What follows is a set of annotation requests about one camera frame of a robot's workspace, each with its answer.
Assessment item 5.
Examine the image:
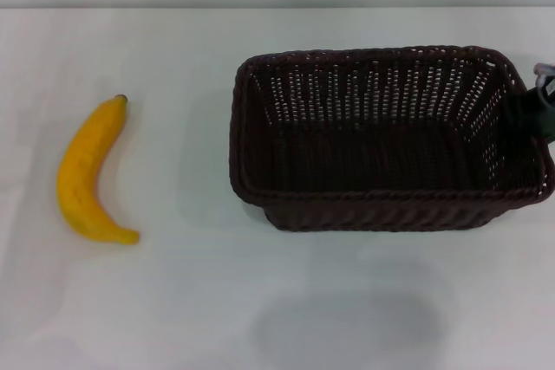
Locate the dark brown woven basket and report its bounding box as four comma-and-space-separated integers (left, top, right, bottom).
227, 44, 555, 233

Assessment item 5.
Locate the yellow banana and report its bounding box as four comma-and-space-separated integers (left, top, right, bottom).
56, 94, 141, 246

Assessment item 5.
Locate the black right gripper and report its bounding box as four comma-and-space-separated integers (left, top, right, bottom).
505, 82, 555, 143

